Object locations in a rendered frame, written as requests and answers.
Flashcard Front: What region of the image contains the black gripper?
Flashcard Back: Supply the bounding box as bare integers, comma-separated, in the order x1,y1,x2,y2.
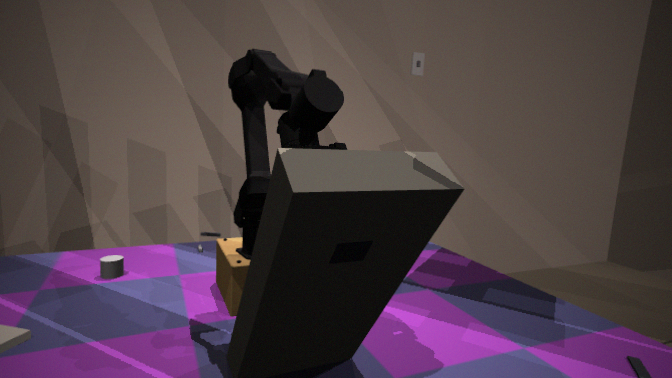
239,139,320,211

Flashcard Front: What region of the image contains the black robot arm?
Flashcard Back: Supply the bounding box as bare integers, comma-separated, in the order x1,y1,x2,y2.
228,49,344,259

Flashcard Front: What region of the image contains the grey cylinder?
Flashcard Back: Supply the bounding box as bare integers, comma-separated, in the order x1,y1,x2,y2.
100,255,124,279

